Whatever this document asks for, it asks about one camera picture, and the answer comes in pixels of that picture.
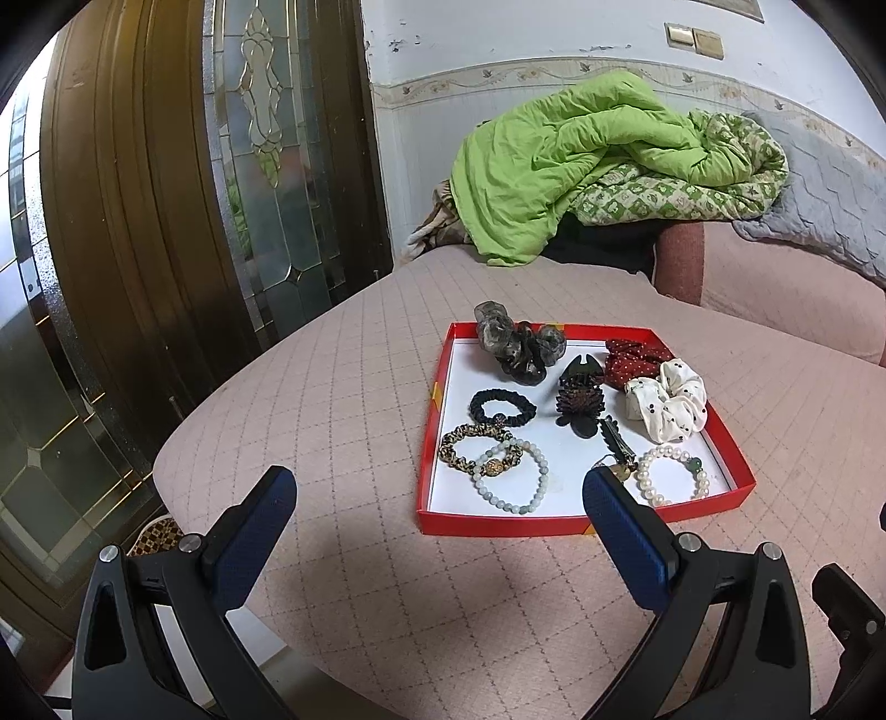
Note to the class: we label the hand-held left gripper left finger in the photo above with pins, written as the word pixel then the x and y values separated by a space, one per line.
pixel 256 533

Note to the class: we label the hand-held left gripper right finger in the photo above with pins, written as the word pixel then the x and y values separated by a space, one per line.
pixel 626 540

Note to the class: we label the grey sheer scrunchie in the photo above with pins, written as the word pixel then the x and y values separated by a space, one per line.
pixel 505 339

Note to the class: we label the beige plush cloth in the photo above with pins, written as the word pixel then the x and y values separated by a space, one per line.
pixel 432 228

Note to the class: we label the black hair claw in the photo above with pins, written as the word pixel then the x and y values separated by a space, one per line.
pixel 581 401

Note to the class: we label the white dotted scrunchie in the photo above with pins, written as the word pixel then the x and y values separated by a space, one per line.
pixel 664 408

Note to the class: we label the brass light switch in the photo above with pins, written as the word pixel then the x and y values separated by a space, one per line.
pixel 709 43
pixel 680 36

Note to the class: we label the red cardboard box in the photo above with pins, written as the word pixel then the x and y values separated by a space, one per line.
pixel 450 498

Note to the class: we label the checkered slipper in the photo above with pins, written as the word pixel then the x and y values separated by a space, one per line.
pixel 156 538

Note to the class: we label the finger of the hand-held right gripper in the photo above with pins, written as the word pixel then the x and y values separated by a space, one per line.
pixel 855 623

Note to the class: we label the wooden door with glass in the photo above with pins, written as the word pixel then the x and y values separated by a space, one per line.
pixel 138 208

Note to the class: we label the black leaf hair clip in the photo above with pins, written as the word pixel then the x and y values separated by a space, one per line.
pixel 612 436

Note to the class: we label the red dotted scrunchie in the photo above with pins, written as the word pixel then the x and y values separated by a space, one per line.
pixel 630 363

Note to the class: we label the pink bolster cushion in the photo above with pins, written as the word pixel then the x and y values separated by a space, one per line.
pixel 761 277

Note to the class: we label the green quilt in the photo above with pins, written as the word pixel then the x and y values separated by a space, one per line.
pixel 540 159

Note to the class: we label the grey quilted blanket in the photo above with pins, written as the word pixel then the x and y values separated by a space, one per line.
pixel 824 201

